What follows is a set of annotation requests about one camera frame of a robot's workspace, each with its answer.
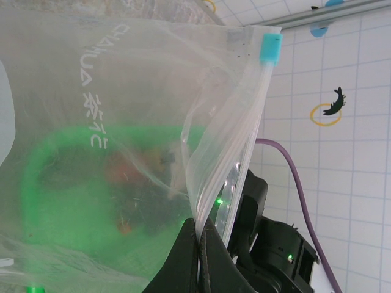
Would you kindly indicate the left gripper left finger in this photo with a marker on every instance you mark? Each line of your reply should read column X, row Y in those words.
column 183, row 265

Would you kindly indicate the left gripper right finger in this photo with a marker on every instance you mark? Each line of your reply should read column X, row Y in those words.
column 217, row 268

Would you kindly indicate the orange toy food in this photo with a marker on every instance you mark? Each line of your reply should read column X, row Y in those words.
column 122, row 169

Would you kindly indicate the teal zipper slider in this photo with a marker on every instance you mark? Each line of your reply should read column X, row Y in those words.
column 270, row 49

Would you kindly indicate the clear zip-top plastic bag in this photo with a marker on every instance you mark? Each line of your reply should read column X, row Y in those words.
column 91, row 61

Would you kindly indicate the green plastic mesh tray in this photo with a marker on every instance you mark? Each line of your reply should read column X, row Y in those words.
column 76, row 244

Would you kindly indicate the blue round wall sticker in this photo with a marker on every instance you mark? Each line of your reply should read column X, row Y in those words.
column 333, row 2
column 319, row 31

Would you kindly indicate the aluminium frame corner post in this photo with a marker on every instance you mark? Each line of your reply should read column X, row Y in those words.
column 336, row 13

